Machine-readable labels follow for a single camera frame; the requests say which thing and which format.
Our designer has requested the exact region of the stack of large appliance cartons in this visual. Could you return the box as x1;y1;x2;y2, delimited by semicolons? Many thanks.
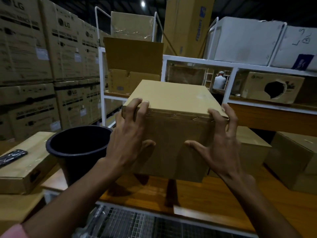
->
0;0;124;142

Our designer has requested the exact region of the black plastic bucket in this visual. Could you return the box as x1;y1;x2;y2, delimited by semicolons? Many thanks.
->
46;125;114;187

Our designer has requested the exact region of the tall brown shelf carton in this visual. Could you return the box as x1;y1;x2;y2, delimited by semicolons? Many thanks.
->
163;0;216;59

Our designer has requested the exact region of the wooden drawer panel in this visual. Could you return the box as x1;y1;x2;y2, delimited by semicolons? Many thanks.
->
228;103;317;137

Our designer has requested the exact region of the person's right forearm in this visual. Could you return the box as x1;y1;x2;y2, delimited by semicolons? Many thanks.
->
220;171;302;238

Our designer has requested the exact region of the crumpled brown cardboard box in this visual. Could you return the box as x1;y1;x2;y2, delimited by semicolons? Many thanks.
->
165;64;207;86

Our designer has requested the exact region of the person's right hand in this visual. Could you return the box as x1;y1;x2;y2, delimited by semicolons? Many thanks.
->
184;103;242;180

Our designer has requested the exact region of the black patterned smartphone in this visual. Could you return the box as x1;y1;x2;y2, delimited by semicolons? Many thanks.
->
0;149;28;168

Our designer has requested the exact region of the person's left forearm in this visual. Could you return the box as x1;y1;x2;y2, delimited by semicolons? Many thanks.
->
22;157;124;238

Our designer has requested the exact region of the white carton with handwriting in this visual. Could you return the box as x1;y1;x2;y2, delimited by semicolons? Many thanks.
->
270;25;317;72

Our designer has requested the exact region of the white metal shelf rack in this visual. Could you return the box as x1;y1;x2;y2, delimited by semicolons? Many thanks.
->
95;6;317;129

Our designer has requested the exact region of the plastic wrapped brown carton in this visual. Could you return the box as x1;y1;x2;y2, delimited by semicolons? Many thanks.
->
111;11;158;42

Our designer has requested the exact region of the person's left hand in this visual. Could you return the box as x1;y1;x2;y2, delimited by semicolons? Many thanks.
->
106;98;157;169

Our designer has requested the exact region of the Pico box with hole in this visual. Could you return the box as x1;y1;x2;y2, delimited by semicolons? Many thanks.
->
240;71;305;104

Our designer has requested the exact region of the plain white carton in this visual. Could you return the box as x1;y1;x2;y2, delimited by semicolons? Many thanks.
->
203;17;286;66

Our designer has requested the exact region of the small light cardboard box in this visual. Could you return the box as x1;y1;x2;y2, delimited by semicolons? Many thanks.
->
0;131;59;195

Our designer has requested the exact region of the pink left shirt sleeve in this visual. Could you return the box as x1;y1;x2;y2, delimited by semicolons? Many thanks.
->
0;223;30;238

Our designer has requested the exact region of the wire mesh cage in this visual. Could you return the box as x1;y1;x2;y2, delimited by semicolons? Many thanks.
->
74;202;258;238

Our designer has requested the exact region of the plain brown cardboard box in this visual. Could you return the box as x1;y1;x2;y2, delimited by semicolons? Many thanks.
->
264;131;317;195
208;126;272;178
122;80;229;183

